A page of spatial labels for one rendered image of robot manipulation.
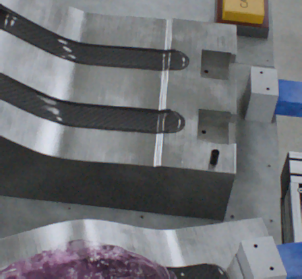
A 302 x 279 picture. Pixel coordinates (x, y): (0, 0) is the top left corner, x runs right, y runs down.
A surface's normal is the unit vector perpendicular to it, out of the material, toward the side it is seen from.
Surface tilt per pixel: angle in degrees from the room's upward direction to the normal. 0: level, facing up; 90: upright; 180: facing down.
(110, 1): 0
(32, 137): 24
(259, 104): 90
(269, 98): 90
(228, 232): 0
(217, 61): 90
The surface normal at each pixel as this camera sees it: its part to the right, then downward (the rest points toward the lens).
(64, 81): 0.33, -0.63
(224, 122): -0.07, 0.73
